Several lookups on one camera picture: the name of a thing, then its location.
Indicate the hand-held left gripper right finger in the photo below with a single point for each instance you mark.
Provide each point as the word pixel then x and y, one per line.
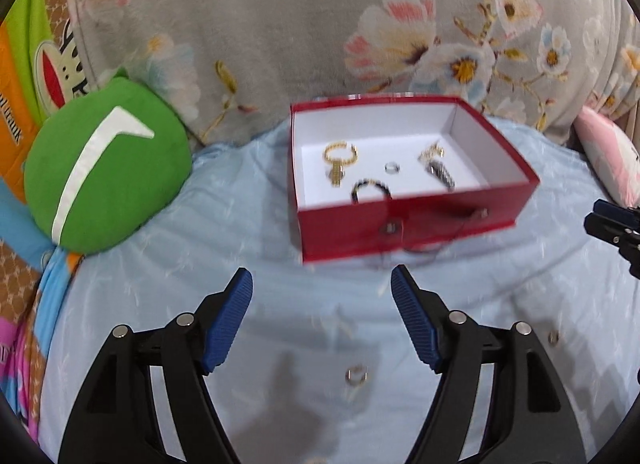
pixel 415 319

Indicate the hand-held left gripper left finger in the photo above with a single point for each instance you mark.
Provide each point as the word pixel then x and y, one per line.
pixel 227 324

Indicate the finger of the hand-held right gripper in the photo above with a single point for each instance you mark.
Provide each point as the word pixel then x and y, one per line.
pixel 612 229
pixel 617 210

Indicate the red cardboard box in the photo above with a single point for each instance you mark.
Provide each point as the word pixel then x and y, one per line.
pixel 410 229

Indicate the grey wristwatch purple face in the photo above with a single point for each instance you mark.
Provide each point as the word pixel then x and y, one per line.
pixel 442 174

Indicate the pink pillow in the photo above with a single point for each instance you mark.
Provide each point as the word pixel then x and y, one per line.
pixel 607 154

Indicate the light blue palm-print bedsheet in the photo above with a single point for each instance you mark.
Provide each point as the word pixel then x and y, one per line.
pixel 200 244

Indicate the green round cushion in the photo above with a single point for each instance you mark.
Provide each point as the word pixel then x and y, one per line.
pixel 140 184

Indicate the grey floral blanket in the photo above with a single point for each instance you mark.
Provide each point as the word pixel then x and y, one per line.
pixel 275 19

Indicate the colourful printed blanket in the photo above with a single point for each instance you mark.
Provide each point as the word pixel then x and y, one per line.
pixel 20 94

